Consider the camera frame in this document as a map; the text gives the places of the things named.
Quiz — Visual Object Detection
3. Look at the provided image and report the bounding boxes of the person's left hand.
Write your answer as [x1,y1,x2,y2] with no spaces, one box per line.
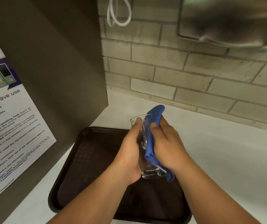
[110,117,144,186]

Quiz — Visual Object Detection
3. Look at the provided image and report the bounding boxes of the person's right hand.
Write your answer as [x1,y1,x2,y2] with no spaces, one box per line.
[150,116,195,175]

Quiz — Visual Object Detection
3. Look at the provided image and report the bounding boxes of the blue cleaning cloth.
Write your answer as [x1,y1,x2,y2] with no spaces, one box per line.
[143,105,175,182]

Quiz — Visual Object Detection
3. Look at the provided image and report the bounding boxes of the clear drinking glass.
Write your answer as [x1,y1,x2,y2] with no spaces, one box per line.
[130,114,166,179]

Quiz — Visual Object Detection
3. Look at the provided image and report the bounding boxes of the person's left forearm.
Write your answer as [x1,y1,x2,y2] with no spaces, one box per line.
[46,162,131,224]

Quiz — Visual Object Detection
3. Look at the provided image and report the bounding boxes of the person's right forearm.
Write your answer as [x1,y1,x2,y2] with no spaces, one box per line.
[171,162,267,224]

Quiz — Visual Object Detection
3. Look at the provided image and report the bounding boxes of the dark brown plastic tray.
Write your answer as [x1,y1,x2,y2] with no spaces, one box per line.
[48,126,192,224]

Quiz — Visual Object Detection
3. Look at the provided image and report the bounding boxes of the dark grey cabinet panel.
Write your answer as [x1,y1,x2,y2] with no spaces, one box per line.
[0,0,108,218]

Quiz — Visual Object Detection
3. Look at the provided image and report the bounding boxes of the white instruction poster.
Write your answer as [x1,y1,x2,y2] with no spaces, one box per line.
[0,43,57,204]

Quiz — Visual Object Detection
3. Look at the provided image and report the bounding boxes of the white cable loop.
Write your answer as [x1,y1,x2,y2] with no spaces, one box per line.
[107,0,132,27]

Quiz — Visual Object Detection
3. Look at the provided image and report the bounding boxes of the grey wall-mounted dispenser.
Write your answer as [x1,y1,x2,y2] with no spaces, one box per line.
[177,0,267,50]

